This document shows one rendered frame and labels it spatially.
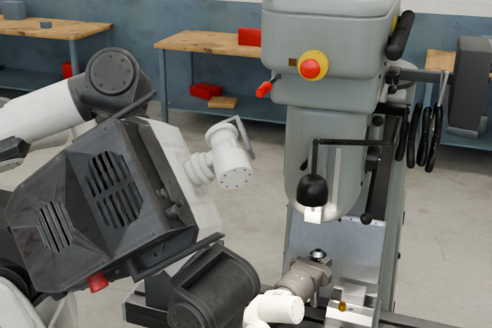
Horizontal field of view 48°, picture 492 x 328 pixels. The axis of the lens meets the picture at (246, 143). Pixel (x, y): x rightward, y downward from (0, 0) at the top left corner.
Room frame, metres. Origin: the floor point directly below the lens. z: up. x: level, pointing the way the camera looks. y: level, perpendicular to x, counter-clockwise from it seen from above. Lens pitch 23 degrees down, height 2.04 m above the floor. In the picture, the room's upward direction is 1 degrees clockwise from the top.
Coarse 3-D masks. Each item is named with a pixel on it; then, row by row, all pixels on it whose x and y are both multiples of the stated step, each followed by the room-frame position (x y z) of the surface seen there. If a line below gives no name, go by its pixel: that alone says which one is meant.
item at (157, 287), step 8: (144, 280) 1.34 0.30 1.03; (152, 280) 1.34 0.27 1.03; (160, 280) 1.33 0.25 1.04; (168, 280) 1.33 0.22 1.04; (152, 288) 1.34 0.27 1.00; (160, 288) 1.33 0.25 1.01; (152, 296) 1.34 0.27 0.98; (160, 296) 1.33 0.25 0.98; (152, 304) 1.34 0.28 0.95; (160, 304) 1.33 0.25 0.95
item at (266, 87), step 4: (276, 76) 1.18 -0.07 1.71; (280, 76) 1.20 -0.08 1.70; (272, 80) 1.15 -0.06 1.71; (276, 80) 1.17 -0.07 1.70; (264, 84) 1.10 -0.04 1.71; (268, 84) 1.10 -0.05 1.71; (272, 84) 1.14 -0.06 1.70; (260, 88) 1.08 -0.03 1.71; (264, 88) 1.08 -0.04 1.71; (268, 88) 1.09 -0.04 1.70; (256, 92) 1.07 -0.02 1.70; (260, 92) 1.07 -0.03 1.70; (264, 92) 1.07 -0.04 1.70; (268, 92) 1.10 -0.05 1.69; (260, 96) 1.07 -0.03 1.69
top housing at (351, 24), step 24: (264, 0) 1.14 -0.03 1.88; (288, 0) 1.11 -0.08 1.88; (312, 0) 1.09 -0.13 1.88; (336, 0) 1.08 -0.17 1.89; (360, 0) 1.07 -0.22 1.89; (384, 0) 1.10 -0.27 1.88; (264, 24) 1.13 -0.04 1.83; (288, 24) 1.10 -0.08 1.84; (312, 24) 1.08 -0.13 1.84; (336, 24) 1.07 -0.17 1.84; (360, 24) 1.06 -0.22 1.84; (384, 24) 1.08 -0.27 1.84; (264, 48) 1.13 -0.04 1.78; (288, 48) 1.10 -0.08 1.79; (312, 48) 1.08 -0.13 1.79; (336, 48) 1.07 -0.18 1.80; (360, 48) 1.06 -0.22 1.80; (384, 48) 1.10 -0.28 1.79; (288, 72) 1.11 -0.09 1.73; (336, 72) 1.07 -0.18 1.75; (360, 72) 1.06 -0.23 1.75
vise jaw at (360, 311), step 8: (328, 304) 1.23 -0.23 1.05; (336, 304) 1.22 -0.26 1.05; (352, 304) 1.23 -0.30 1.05; (328, 312) 1.20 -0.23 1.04; (336, 312) 1.20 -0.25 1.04; (344, 312) 1.19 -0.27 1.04; (352, 312) 1.19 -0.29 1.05; (360, 312) 1.19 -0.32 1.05; (368, 312) 1.19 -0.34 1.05; (328, 320) 1.19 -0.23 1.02; (336, 320) 1.18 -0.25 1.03; (344, 320) 1.18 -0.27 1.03; (352, 320) 1.17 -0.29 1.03; (360, 320) 1.17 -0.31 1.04; (368, 320) 1.17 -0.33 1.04
